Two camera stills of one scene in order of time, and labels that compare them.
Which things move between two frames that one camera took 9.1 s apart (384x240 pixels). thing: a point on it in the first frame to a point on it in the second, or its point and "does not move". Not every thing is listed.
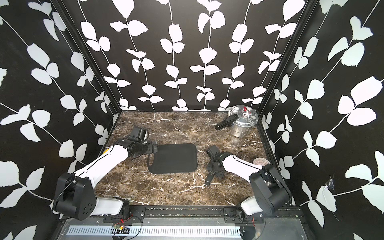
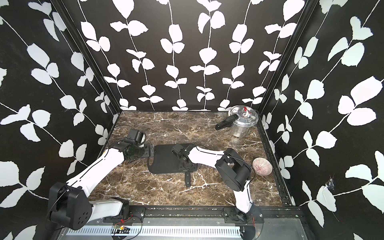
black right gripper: x=210 y=168 to x=182 y=168
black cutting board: x=173 y=158 does not move
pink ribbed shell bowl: x=260 y=161 does not move
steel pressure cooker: x=242 y=117 does not move
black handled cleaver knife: x=209 y=178 to x=187 y=178
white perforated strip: x=158 y=231 does not move
